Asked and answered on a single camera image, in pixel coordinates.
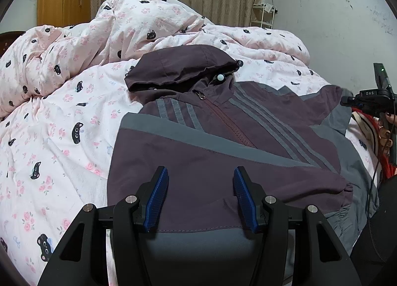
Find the purple grey hooded jacket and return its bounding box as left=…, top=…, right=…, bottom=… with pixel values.
left=107, top=45, right=378, bottom=285

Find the person's right hand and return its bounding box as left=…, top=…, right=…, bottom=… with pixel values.
left=378, top=113, right=396, bottom=155

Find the pink cat print duvet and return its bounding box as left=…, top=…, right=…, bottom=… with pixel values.
left=1, top=0, right=326, bottom=285

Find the brown wooden headboard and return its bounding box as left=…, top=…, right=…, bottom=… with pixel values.
left=0, top=31, right=25, bottom=57

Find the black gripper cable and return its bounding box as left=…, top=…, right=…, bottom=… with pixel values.
left=364, top=158, right=383, bottom=222

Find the white wire rack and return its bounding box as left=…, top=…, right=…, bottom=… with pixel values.
left=250, top=3, right=278, bottom=29

